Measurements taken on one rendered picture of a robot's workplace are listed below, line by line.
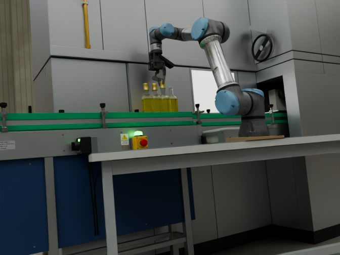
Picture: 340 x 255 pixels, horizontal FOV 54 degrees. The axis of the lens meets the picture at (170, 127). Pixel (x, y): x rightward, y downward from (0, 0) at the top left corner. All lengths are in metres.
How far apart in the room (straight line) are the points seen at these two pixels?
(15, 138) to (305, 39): 2.13
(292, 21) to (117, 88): 1.40
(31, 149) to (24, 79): 3.60
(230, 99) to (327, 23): 1.71
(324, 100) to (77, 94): 1.82
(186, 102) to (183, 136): 0.44
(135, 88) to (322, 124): 1.43
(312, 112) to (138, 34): 1.39
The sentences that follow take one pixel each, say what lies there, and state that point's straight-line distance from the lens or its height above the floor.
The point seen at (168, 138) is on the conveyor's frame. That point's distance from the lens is 1.90.
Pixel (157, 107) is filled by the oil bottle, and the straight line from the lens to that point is 2.03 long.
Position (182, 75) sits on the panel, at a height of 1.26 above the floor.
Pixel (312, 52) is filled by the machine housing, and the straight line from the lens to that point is 2.84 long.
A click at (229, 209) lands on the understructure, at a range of 2.56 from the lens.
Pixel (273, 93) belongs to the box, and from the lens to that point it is 2.89.
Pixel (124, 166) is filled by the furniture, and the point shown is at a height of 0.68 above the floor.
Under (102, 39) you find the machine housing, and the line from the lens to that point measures 2.21.
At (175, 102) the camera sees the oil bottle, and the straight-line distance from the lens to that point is 2.11.
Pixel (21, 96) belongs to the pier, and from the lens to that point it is 5.15.
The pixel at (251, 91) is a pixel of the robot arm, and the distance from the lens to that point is 1.66.
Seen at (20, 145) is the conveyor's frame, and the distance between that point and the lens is 1.64.
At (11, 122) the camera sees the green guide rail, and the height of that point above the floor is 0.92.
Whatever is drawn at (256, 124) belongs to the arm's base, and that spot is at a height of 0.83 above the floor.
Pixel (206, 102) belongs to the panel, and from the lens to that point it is 2.44.
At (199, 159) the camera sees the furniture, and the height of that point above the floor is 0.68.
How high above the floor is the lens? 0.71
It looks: 5 degrees up
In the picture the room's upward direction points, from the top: 5 degrees counter-clockwise
